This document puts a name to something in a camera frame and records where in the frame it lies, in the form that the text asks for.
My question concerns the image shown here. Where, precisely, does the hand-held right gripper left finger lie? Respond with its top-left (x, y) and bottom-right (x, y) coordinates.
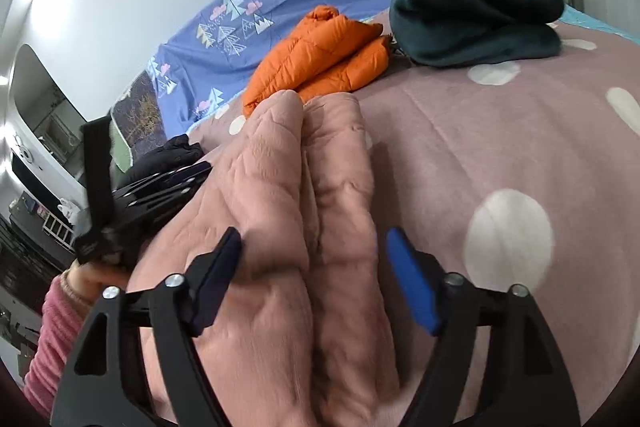
top-left (50, 227), bottom-right (243, 427)

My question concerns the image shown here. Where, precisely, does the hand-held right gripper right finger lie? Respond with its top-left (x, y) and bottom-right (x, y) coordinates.
top-left (386, 227), bottom-right (583, 427)

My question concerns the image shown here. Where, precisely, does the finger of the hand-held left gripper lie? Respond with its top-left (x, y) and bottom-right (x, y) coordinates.
top-left (112, 182), bottom-right (201, 212)
top-left (120, 161), bottom-right (213, 188)

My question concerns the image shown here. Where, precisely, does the pink quilted jacket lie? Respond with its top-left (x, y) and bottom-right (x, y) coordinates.
top-left (125, 89), bottom-right (416, 427)

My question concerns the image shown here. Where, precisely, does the person's left hand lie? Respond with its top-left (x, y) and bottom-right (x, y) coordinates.
top-left (60, 257), bottom-right (133, 305)

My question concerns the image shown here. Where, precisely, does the black garment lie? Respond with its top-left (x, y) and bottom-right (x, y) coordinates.
top-left (117, 134), bottom-right (205, 188)

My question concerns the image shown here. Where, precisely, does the dark tree-pattern cloth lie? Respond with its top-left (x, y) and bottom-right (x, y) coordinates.
top-left (111, 69), bottom-right (168, 160)

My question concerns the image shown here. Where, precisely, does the orange puffer jacket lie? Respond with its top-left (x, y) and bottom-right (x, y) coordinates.
top-left (242, 5), bottom-right (391, 118)

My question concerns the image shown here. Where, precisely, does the mauve polka dot blanket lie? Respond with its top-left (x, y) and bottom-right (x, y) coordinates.
top-left (187, 7), bottom-right (640, 427)

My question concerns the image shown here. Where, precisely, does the dark green fleece garment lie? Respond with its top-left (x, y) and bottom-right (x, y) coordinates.
top-left (389, 0), bottom-right (566, 68)

